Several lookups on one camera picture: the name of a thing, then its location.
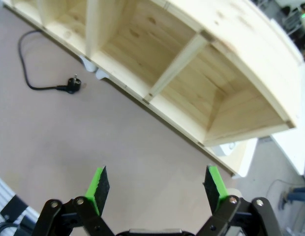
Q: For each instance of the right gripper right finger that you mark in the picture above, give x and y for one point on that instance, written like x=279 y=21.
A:
x=216 y=189

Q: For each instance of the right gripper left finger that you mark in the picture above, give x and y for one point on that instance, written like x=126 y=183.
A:
x=93 y=191

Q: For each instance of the wooden riser with white legs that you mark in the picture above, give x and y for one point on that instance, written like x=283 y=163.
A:
x=88 y=64

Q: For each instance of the pine four-compartment shelf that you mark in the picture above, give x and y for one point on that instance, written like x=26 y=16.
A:
x=216 y=32

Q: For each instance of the black metal bracket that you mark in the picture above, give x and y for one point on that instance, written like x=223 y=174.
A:
x=13 y=207

